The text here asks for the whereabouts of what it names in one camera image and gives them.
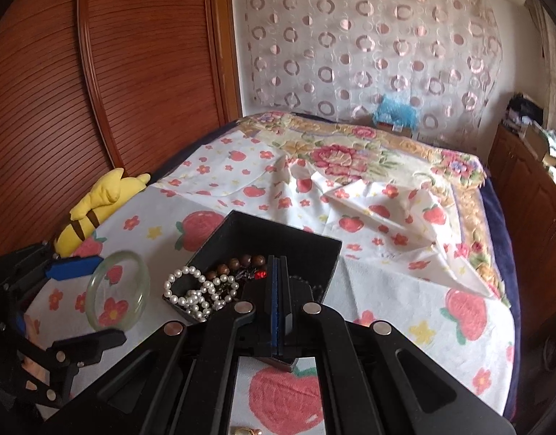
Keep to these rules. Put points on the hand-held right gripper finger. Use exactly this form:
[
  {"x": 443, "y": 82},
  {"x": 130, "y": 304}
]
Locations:
[
  {"x": 283, "y": 308},
  {"x": 272, "y": 308}
]

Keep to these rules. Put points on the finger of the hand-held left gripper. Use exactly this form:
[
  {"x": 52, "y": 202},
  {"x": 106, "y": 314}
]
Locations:
[
  {"x": 74, "y": 268},
  {"x": 94, "y": 344}
]

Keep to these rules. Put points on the clear glass bangle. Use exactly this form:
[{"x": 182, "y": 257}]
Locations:
[{"x": 119, "y": 254}]

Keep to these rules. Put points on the black jewelry box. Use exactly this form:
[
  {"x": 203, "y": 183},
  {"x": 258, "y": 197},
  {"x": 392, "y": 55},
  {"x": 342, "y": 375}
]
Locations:
[{"x": 305, "y": 244}]

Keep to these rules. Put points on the yellow plush toy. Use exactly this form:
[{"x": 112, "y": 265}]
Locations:
[{"x": 105, "y": 192}]

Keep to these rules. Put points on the small gold ornament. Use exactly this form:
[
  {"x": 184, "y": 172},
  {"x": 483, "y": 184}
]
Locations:
[{"x": 244, "y": 430}]

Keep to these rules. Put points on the floral blanket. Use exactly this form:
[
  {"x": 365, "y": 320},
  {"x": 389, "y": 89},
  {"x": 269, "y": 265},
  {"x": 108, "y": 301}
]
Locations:
[{"x": 341, "y": 154}]

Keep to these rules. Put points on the small brown box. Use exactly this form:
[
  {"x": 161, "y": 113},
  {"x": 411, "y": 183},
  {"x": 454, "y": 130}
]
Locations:
[{"x": 395, "y": 129}]

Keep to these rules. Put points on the wooden slatted wardrobe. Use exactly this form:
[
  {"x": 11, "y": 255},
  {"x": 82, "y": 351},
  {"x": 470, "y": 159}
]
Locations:
[{"x": 146, "y": 54}]

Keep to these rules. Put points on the navy blue bed cover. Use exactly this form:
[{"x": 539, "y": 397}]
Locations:
[{"x": 500, "y": 217}]

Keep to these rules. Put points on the sheer circle-patterned curtain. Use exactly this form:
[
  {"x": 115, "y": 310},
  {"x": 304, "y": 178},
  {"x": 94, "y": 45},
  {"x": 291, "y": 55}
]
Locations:
[{"x": 350, "y": 54}]

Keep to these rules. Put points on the wooden cabinet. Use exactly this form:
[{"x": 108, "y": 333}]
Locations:
[{"x": 522, "y": 181}]

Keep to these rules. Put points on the cardboard box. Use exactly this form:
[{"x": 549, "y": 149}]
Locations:
[{"x": 538, "y": 140}]

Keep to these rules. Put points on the dark clothing pile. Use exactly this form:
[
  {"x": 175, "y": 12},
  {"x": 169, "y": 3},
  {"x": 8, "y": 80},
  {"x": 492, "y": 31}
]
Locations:
[{"x": 525, "y": 111}]

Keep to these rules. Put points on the patterned window curtain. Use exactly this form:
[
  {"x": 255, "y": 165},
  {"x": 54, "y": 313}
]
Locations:
[{"x": 550, "y": 54}]

